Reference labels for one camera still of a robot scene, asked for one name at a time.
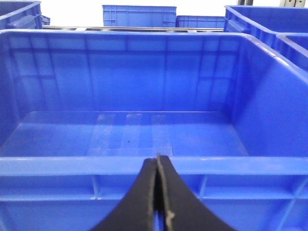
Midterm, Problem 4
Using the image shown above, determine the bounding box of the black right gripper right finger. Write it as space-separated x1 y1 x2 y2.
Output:
156 155 235 231

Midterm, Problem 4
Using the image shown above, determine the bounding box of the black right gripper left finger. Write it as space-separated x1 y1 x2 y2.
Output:
92 158 157 231

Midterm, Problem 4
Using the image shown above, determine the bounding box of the blue target plastic crate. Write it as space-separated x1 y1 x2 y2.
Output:
0 29 308 231

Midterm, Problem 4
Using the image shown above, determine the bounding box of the blue background low crate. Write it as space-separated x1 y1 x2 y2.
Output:
176 15 225 28

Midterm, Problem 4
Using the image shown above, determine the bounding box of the blue background tall crate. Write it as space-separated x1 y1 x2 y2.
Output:
102 5 177 27

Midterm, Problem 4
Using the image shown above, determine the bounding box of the blue crate right edge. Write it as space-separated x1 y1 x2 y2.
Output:
276 33 308 72

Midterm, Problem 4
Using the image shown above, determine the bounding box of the blue crate upper right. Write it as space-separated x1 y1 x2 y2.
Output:
224 5 308 49

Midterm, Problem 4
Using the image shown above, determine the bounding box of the blue crate far left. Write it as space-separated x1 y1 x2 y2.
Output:
0 0 51 30

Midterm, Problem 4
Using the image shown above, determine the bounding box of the steel shelf rail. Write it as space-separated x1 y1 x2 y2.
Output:
43 25 224 33

